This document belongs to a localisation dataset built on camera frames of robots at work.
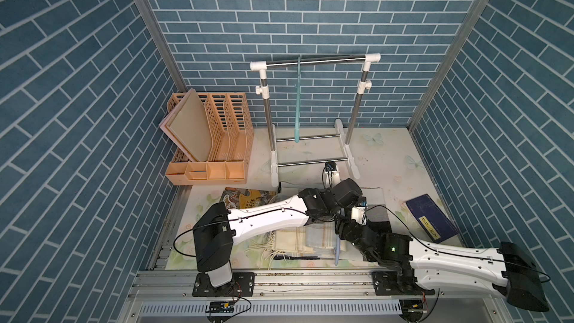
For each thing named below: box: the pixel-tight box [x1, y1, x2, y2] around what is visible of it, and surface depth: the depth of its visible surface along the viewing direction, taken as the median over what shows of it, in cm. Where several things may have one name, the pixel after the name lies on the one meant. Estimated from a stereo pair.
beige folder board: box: [158, 87, 214, 163], surface depth 95 cm
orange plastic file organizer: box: [165, 92, 255, 186], surface depth 100 cm
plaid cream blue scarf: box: [246, 222, 347, 269], surface depth 80 cm
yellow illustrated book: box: [219, 186, 278, 211], surface depth 96 cm
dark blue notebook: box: [405, 193, 459, 244], surface depth 91 cm
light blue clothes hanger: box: [334, 233, 341, 267], surface depth 76 cm
